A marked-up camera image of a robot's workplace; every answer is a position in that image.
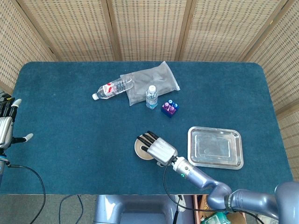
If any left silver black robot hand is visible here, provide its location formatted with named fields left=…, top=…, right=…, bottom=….
left=0, top=97, right=34, bottom=150

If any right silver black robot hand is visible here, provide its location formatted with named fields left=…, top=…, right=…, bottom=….
left=136, top=130, right=178, bottom=167

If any cream white bowl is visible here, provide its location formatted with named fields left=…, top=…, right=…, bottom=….
left=134, top=136, right=157, bottom=161

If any rectangular metal tray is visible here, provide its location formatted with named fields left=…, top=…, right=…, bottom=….
left=187, top=126, right=244, bottom=170

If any blue purple toy block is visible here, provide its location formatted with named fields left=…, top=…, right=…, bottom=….
left=161, top=99, right=180, bottom=118

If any small clear water bottle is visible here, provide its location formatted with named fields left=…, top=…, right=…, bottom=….
left=145, top=85, right=158, bottom=110

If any white plastic tag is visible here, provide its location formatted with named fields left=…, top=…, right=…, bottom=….
left=177, top=195, right=188, bottom=214

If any grey blue robot torso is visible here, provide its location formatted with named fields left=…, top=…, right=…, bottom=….
left=93, top=195, right=195, bottom=224

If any clear plastic bag grey cloth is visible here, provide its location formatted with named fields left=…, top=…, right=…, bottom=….
left=120, top=61, right=181, bottom=107

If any blue felt table mat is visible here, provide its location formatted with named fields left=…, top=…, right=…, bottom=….
left=0, top=61, right=294, bottom=196

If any brown snack packet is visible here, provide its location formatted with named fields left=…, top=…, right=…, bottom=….
left=200, top=195, right=210, bottom=210

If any wooden storage box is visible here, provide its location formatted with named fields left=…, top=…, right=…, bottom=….
left=192, top=195, right=247, bottom=224

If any large clear bottle red label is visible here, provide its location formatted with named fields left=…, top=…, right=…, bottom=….
left=92, top=77, right=135, bottom=101

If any woven folding screen panel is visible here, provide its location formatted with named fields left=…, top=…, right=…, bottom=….
left=178, top=0, right=292, bottom=62
left=0, top=0, right=56, bottom=95
left=17, top=0, right=121, bottom=62
left=242, top=0, right=299, bottom=182
left=107, top=0, right=192, bottom=62

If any green snack packet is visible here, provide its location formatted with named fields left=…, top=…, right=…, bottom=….
left=200, top=211, right=231, bottom=224

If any black equipment with cables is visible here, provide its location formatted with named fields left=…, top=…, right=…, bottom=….
left=0, top=90, right=12, bottom=103

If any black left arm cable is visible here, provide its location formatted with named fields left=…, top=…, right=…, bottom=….
left=6, top=161, right=47, bottom=224

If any blue floor cable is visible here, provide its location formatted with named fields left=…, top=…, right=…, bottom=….
left=58, top=195, right=84, bottom=224

